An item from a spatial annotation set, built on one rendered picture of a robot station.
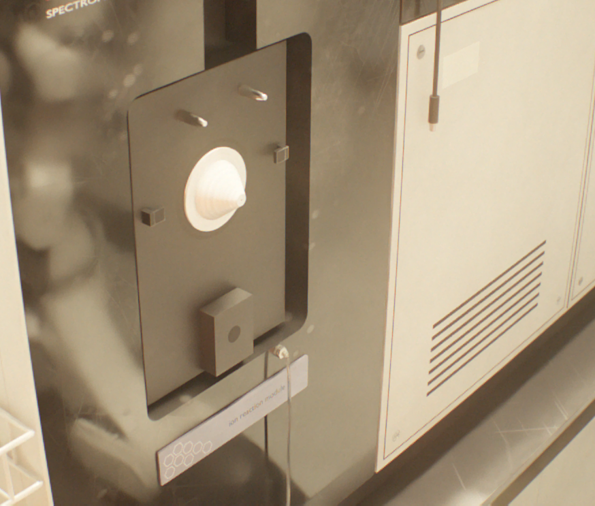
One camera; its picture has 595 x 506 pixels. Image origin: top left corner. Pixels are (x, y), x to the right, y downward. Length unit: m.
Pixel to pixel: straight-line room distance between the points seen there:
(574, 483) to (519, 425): 0.20
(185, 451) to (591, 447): 0.77
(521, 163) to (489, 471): 0.35
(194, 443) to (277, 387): 0.10
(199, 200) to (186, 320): 0.10
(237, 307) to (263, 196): 0.09
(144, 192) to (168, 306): 0.10
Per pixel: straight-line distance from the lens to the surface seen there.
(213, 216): 0.83
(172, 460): 0.90
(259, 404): 0.96
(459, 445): 1.34
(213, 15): 0.82
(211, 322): 0.87
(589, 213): 1.43
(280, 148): 0.87
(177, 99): 0.78
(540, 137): 1.24
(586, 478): 1.60
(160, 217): 0.79
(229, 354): 0.89
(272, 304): 0.94
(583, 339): 1.55
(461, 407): 1.37
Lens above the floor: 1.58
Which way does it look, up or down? 29 degrees down
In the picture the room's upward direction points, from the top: 1 degrees clockwise
